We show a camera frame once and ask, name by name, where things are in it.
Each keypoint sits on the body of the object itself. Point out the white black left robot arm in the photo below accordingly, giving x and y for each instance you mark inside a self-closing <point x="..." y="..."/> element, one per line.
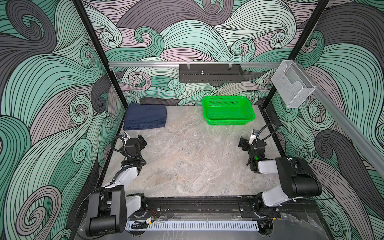
<point x="109" y="207"/>

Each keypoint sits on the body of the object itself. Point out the clear plastic wall holder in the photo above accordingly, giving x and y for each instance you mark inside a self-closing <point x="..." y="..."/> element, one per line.
<point x="292" y="83"/>

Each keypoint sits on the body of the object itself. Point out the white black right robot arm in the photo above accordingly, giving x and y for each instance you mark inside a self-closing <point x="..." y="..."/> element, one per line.
<point x="296" y="178"/>

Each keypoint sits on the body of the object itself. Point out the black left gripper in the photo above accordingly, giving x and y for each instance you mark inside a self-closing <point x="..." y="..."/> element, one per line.
<point x="141" y="142"/>

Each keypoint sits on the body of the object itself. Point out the dark blue denim trousers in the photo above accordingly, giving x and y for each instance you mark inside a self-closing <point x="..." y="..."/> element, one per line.
<point x="145" y="117"/>

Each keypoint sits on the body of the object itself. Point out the white slotted cable duct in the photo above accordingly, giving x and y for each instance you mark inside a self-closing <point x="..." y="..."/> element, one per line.
<point x="248" y="226"/>

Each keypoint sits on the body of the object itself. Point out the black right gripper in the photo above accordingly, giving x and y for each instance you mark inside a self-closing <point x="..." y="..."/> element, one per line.
<point x="246" y="144"/>

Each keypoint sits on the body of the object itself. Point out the black corner frame post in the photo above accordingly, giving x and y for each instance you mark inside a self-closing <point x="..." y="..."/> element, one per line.
<point x="313" y="20"/>
<point x="95" y="41"/>

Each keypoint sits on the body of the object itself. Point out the black corner frame post right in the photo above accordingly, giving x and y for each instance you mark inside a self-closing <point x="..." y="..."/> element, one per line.
<point x="313" y="20"/>

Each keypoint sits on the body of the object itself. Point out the aluminium rail right wall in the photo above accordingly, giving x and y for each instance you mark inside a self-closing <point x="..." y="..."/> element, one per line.
<point x="356" y="107"/>

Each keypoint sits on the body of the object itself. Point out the aluminium rail back wall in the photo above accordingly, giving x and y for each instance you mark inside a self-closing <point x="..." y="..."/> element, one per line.
<point x="166" y="64"/>

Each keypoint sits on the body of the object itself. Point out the black corner frame post left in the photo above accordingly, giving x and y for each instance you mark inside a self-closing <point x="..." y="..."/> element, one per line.
<point x="95" y="41"/>

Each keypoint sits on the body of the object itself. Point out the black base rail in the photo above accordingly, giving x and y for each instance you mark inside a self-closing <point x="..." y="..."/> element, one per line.
<point x="245" y="207"/>

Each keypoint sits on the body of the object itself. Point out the aluminium rail wall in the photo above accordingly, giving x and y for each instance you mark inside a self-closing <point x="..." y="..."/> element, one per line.
<point x="166" y="64"/>
<point x="356" y="107"/>

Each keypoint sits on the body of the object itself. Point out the green plastic laundry basket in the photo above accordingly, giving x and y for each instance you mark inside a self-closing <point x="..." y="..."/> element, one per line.
<point x="227" y="110"/>

